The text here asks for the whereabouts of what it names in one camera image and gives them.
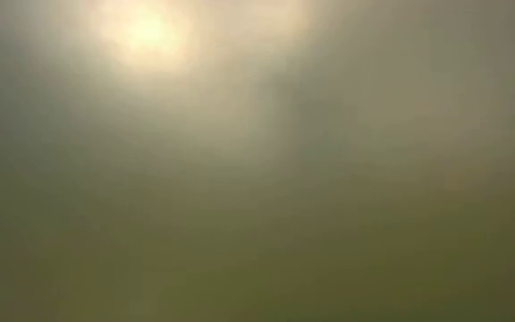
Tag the yellow-green plastic bin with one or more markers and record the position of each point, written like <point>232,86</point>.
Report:
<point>257,201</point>

